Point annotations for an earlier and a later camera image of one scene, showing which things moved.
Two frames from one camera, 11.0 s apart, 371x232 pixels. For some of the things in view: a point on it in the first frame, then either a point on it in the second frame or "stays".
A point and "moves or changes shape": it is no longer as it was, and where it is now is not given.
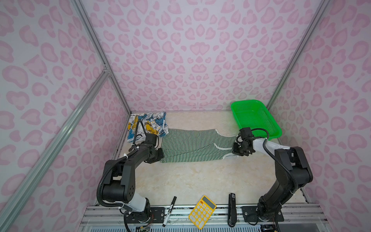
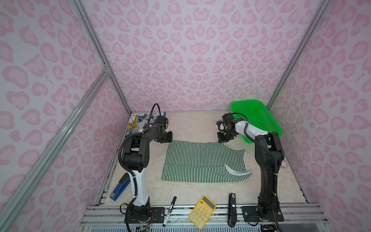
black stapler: [232, 211] stays
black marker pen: [169, 211] stays
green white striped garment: [184, 145] moves or changes shape
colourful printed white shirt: [153, 123] stays
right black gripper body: [240, 149] → [225, 136]
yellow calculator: [202, 212] stays
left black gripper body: [158, 154] → [167, 137]
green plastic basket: [254, 114] stays
